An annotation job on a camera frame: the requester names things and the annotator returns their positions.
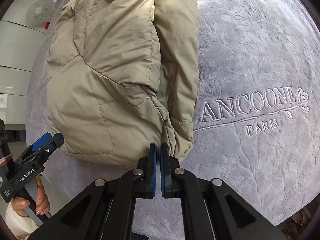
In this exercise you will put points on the white floor fan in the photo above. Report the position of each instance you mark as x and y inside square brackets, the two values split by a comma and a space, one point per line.
[40, 12]

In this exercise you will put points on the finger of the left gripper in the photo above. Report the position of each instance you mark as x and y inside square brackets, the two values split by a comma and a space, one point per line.
[41, 141]
[53, 144]

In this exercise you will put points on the white glossy drawer cabinet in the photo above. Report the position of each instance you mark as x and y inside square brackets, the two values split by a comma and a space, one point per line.
[19, 47]

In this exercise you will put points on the white left sleeve forearm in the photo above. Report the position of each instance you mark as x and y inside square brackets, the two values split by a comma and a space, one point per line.
[21, 227]

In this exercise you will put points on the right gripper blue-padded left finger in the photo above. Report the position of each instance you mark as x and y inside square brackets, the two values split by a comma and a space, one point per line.
[104, 209]

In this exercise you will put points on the beige quilted down jacket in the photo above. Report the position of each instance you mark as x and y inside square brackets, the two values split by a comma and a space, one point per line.
[123, 74]

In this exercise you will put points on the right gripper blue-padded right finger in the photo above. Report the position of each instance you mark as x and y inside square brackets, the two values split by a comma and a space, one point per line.
[210, 208]

